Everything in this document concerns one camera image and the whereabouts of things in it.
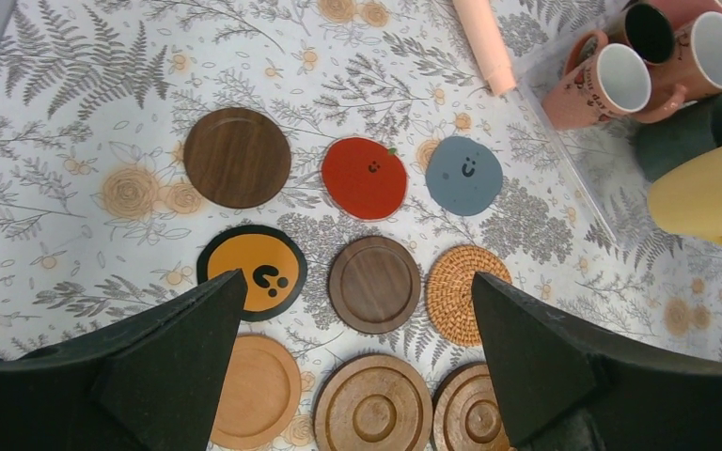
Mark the red smiley coaster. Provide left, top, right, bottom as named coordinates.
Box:
left=321, top=136, right=408, bottom=221

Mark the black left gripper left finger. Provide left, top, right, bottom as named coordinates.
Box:
left=0, top=270, right=247, bottom=450

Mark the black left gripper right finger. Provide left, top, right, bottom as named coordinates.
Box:
left=471, top=272, right=722, bottom=450

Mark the black mug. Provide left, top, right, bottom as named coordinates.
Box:
left=604, top=2, right=675, bottom=66

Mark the brown ceramic saucer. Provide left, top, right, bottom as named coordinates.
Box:
left=313, top=353, right=433, bottom=450
left=432, top=362, right=512, bottom=451

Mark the pink mug back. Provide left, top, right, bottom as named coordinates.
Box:
left=648, top=0, right=722, bottom=30

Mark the pink silicone microphone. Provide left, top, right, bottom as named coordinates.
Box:
left=452, top=0, right=516, bottom=96

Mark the yellow mug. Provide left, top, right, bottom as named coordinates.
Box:
left=647, top=147, right=722, bottom=246

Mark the dark green mug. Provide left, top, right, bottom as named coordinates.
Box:
left=634, top=93, right=722, bottom=182

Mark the orange black smiley coaster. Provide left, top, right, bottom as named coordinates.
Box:
left=196, top=225, right=307, bottom=322

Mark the dark walnut coaster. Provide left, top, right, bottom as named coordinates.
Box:
left=327, top=236, right=421, bottom=334
left=183, top=107, right=292, bottom=210

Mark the pink mug centre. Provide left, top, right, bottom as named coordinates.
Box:
left=632, top=11, right=722, bottom=124

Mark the light brown round coaster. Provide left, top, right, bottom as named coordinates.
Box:
left=211, top=334, right=302, bottom=449

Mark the floral tablecloth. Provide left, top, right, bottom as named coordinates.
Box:
left=0, top=1, right=722, bottom=450

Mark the woven rattan coaster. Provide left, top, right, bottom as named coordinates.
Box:
left=426, top=245, right=512, bottom=347

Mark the clear acrylic tray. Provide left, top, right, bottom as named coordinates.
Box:
left=526, top=1, right=722, bottom=252

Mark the blue-grey smiley coaster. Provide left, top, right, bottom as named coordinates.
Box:
left=425, top=136, right=504, bottom=216

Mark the small pink patterned mug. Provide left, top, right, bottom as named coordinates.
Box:
left=541, top=29, right=651, bottom=131

